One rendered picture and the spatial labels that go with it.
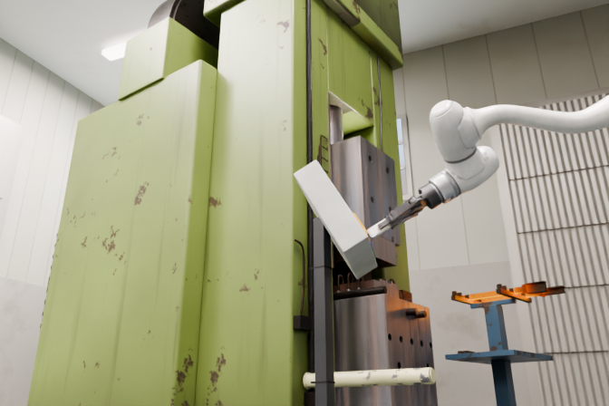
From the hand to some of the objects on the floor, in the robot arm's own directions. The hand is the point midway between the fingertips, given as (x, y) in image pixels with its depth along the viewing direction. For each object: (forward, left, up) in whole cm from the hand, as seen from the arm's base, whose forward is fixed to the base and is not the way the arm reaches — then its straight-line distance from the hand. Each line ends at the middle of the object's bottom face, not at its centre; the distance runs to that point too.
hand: (378, 228), depth 164 cm
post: (+17, +3, -103) cm, 105 cm away
